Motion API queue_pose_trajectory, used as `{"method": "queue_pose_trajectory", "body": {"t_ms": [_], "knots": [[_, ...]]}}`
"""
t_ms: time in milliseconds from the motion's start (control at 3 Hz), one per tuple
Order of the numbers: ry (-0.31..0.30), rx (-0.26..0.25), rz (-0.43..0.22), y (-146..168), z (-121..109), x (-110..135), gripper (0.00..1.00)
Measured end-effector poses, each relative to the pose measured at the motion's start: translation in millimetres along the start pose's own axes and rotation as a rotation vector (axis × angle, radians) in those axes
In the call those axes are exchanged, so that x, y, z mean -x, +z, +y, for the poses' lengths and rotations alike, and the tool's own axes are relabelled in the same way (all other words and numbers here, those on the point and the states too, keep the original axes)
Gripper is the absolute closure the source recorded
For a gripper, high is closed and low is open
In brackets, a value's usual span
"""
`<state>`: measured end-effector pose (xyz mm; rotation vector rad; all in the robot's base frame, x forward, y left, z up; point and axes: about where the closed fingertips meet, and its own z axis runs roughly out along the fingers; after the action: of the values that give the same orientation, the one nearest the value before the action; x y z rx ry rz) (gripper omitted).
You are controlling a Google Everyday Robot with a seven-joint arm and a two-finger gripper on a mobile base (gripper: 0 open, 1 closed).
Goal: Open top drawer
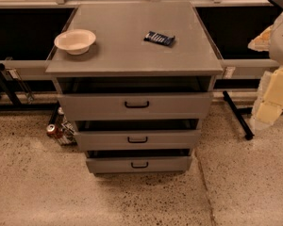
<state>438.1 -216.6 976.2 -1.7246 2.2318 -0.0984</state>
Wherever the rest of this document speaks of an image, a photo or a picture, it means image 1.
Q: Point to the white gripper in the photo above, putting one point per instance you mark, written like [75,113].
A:
[282,43]

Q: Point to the grey top drawer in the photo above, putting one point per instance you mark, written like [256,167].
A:
[135,106]

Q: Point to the grey drawer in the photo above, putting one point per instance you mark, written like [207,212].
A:
[135,106]
[138,164]
[136,140]

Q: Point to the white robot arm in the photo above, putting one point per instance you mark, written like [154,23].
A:
[271,40]

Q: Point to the grey middle drawer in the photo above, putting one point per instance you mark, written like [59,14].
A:
[136,140]

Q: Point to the grey drawer cabinet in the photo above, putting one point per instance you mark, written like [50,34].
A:
[120,61]

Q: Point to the grey bottom drawer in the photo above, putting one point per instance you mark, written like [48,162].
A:
[138,164]

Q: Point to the black metal bar right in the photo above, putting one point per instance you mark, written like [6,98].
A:
[238,112]

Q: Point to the blue snack packet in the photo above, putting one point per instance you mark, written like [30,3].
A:
[157,38]

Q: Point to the white bowl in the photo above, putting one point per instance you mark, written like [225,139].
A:
[75,42]

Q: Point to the red soda can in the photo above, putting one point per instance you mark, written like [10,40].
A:
[53,131]

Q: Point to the wire rack on floor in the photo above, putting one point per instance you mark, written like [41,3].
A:
[65,129]

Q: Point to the black metal frame left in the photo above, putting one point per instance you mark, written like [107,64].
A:
[10,93]

